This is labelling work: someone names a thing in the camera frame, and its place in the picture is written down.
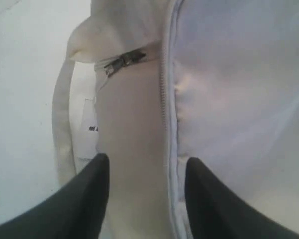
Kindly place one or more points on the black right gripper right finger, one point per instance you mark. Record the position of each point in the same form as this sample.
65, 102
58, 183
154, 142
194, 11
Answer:
215, 212

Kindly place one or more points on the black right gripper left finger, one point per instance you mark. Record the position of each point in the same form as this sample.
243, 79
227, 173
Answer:
76, 211

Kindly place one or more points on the beige duffel bag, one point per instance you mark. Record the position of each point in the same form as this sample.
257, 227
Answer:
153, 83

